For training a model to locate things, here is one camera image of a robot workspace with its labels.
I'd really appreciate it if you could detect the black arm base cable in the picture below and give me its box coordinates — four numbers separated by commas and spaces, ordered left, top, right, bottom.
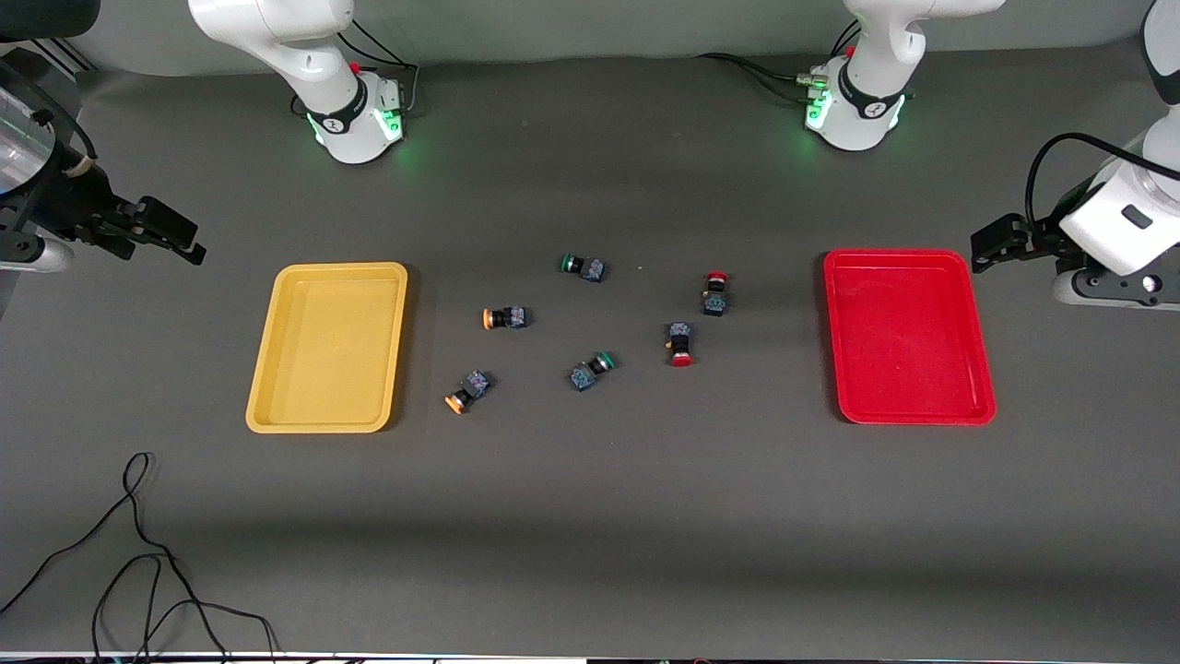
698, 52, 826, 102
334, 18, 421, 119

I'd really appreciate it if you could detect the thin black loose cable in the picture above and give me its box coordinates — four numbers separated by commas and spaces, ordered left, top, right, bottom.
0, 451, 277, 664

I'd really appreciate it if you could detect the red plastic tray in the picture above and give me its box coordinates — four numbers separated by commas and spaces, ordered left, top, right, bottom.
822, 248, 998, 427

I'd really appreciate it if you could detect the black right arm base cable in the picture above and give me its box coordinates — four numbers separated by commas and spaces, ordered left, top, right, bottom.
334, 18, 421, 119

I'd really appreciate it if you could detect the black left arm base cable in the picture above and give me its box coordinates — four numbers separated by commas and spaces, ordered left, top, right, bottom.
698, 52, 826, 102

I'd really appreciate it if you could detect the grey metal rail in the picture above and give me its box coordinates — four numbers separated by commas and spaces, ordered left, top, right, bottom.
28, 37, 100, 77

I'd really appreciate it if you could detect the yellow plastic tray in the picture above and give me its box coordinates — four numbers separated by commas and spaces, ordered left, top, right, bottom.
245, 262, 409, 434

